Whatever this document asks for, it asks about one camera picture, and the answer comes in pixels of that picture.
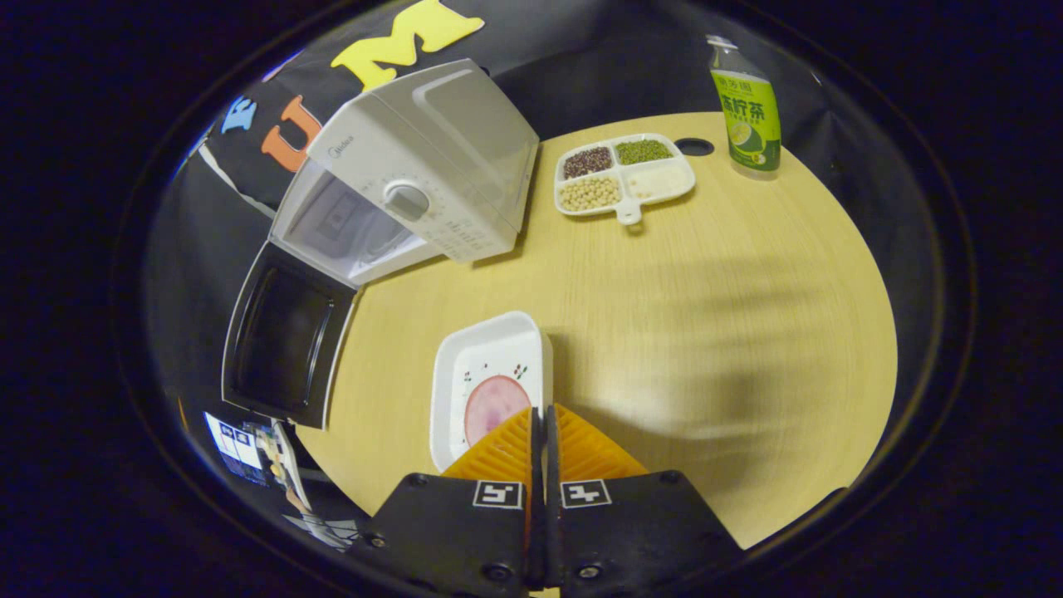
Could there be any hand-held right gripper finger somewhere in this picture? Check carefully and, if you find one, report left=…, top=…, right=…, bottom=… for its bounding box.
left=353, top=405, right=545, bottom=598
left=544, top=404, right=742, bottom=598

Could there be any pink ham slice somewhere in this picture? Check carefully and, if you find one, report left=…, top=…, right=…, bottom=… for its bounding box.
left=463, top=375, right=532, bottom=449

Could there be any white square plate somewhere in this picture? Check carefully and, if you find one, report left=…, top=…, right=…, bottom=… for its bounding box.
left=429, top=311, right=555, bottom=474

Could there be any white microwave oven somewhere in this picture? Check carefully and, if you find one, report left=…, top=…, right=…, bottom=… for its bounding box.
left=220, top=58, right=541, bottom=429

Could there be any white divided grain tray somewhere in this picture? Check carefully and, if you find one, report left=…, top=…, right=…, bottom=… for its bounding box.
left=554, top=133, right=697, bottom=227

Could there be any green tea bottle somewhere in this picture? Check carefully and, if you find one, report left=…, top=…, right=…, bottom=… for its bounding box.
left=706, top=35, right=783, bottom=181

